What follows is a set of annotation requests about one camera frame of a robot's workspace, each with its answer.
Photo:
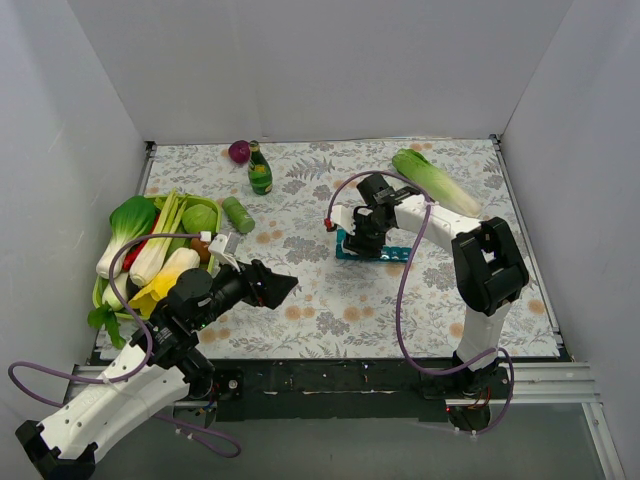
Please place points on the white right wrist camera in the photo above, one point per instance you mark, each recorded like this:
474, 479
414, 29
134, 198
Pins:
340, 217

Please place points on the yellow white cabbage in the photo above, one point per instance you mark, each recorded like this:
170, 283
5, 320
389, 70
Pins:
181, 260

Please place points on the small bok choy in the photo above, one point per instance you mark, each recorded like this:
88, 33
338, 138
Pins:
112, 300

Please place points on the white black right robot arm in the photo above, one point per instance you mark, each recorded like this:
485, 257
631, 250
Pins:
490, 272

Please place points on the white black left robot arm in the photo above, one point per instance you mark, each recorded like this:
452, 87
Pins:
156, 368

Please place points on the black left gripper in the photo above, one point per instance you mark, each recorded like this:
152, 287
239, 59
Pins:
258, 284

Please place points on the napa cabbage on table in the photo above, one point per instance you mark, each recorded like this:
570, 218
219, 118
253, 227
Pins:
436, 182

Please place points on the floral patterned table mat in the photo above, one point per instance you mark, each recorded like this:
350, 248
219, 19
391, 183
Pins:
340, 308

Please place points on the green plastic tray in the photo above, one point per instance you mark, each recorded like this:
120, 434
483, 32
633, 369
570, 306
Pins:
179, 239

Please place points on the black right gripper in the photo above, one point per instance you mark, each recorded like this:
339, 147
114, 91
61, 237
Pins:
364, 236

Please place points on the purple onion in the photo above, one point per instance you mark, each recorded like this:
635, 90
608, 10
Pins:
239, 152

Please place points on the teal weekly pill organizer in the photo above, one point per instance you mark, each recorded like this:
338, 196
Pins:
388, 254

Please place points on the green glass bottle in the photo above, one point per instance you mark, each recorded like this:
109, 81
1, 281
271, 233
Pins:
259, 171

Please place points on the green cylindrical bottle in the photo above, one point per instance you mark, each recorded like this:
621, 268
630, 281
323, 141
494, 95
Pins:
238, 215

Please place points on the brown mushroom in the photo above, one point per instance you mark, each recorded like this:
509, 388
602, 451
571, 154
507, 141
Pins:
202, 249

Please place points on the black table front rail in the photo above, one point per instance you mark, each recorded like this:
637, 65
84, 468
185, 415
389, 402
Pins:
345, 389

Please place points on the celery stalk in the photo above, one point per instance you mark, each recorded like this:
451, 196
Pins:
151, 258

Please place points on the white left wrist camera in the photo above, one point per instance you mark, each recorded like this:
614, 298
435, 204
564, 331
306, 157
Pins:
223, 247

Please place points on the round green cabbage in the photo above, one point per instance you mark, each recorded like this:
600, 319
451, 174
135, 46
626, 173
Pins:
198, 218

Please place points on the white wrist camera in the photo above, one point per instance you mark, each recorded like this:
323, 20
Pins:
223, 247
340, 217

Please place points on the red chili pepper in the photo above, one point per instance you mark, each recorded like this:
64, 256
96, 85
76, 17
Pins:
135, 251

